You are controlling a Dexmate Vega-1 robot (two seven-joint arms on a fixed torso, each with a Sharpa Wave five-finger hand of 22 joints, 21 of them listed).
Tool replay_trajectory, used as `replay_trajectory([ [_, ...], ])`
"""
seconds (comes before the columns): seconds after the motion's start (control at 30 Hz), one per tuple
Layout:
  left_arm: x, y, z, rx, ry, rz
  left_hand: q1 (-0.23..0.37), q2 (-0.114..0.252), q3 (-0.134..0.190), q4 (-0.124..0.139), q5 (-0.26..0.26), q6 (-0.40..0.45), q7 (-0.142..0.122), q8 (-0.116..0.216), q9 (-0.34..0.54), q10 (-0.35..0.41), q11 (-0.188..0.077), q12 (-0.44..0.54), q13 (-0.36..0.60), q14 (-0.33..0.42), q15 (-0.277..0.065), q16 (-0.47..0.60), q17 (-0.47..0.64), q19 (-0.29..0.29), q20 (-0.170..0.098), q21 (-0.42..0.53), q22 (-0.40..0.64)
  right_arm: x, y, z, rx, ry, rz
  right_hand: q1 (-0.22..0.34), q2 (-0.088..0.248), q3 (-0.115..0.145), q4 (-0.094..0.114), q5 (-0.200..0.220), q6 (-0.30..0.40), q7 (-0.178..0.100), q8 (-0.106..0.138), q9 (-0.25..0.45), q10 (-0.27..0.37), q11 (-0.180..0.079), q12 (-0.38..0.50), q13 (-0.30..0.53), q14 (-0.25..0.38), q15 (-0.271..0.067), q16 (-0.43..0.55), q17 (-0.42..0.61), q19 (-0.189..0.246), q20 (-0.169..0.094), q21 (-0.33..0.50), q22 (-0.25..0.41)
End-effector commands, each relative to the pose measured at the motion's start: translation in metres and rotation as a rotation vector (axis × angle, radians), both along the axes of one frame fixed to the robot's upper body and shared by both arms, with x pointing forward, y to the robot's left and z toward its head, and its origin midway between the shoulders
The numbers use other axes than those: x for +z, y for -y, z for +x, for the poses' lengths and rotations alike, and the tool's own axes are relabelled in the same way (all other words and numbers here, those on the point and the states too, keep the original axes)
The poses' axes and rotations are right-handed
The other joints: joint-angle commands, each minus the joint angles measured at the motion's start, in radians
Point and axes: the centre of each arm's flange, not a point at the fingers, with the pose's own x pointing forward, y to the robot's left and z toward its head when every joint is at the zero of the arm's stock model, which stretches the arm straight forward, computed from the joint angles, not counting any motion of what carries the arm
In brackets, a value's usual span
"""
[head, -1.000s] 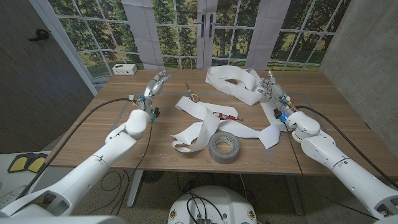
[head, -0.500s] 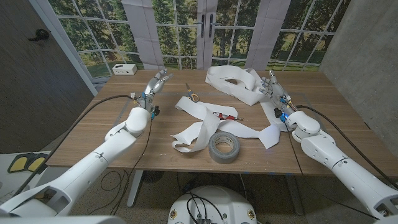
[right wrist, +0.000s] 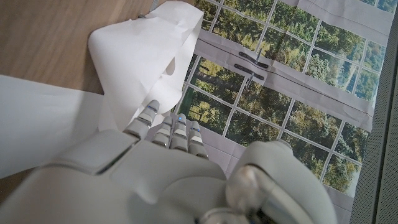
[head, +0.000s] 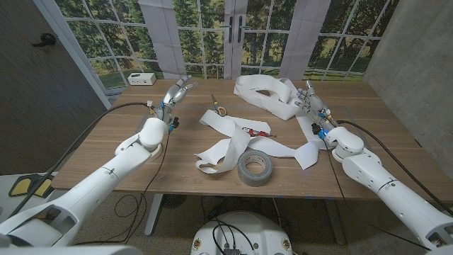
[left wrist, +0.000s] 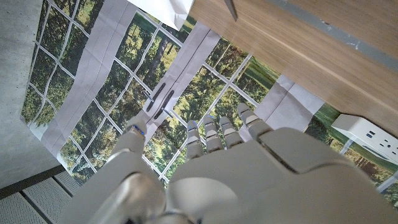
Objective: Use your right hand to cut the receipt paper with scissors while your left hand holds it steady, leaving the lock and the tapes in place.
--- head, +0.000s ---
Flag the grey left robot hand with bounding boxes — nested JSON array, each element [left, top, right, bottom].
[[155, 74, 199, 132]]

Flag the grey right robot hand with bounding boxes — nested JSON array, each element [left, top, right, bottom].
[[295, 79, 337, 140]]

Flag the scissors with beige grey handles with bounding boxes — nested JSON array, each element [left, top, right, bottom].
[[211, 93, 227, 117]]

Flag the long white receipt paper strip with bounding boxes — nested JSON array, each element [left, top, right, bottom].
[[194, 74, 321, 175]]

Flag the white power box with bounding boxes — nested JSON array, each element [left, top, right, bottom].
[[127, 72, 158, 86]]

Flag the printed window forest backdrop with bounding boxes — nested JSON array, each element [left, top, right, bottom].
[[33, 0, 401, 102]]

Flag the black round floor object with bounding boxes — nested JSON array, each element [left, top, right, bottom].
[[161, 193, 188, 209]]

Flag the white table leg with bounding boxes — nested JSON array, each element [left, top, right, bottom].
[[144, 193, 164, 237]]

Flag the grey table leg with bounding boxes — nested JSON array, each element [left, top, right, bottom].
[[324, 198, 347, 246]]

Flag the white robot torso base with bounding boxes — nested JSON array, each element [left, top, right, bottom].
[[190, 211, 293, 255]]

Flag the yellow black foot pedal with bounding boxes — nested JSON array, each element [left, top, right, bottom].
[[8, 174, 36, 198], [33, 175, 55, 198]]

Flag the white robot torso edge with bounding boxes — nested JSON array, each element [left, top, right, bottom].
[[0, 245, 144, 255]]

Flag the white floor board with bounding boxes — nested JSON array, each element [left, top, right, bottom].
[[0, 172, 68, 227]]

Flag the thin black left wrist wire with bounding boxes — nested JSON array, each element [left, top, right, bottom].
[[74, 130, 171, 246]]

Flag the thin black wrist wire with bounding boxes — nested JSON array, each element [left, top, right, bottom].
[[325, 147, 432, 251], [74, 130, 171, 246]]

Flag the thin black right wrist wire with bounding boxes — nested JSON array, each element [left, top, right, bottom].
[[325, 147, 432, 251]]

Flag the grey duct tape roll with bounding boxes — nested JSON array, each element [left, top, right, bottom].
[[236, 149, 275, 188]]

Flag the thin black floor cables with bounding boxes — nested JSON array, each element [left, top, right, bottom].
[[102, 193, 156, 247]]

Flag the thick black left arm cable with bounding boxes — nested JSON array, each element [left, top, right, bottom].
[[8, 101, 151, 217]]

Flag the black torso cable bundle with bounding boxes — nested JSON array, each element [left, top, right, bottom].
[[207, 217, 256, 255]]

